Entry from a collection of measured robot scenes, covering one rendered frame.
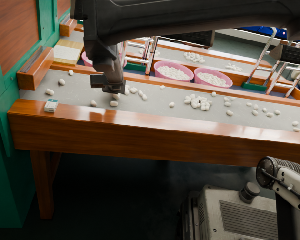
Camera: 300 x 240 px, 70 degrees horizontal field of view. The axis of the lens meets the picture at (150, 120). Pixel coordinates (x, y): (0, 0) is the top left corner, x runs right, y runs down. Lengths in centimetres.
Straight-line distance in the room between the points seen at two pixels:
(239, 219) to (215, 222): 12
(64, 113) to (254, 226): 94
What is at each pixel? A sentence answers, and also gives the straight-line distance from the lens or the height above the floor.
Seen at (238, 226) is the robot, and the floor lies 47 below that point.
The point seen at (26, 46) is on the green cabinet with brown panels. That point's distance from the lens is 108.
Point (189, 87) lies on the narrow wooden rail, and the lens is 128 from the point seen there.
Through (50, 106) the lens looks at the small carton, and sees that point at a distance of 88.
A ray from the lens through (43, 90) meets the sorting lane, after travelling 106.
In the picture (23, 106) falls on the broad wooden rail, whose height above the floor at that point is 76.
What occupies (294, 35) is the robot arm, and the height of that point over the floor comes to 125.
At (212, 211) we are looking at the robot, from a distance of 108.
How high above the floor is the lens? 129
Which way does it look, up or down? 36 degrees down
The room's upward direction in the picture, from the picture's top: 16 degrees clockwise
